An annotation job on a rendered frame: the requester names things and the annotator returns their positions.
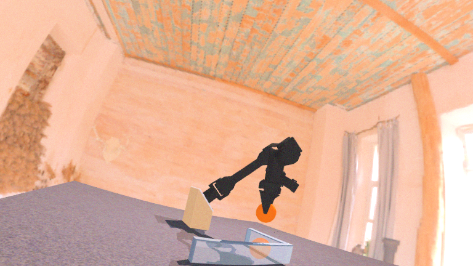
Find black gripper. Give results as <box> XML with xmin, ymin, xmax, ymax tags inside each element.
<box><xmin>258</xmin><ymin>165</ymin><xmax>284</xmax><ymax>214</ymax></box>

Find clear low corner walls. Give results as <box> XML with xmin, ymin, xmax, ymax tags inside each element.
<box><xmin>192</xmin><ymin>229</ymin><xmax>293</xmax><ymax>265</ymax></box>

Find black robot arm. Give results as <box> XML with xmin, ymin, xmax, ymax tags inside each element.
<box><xmin>203</xmin><ymin>137</ymin><xmax>302</xmax><ymax>203</ymax></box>

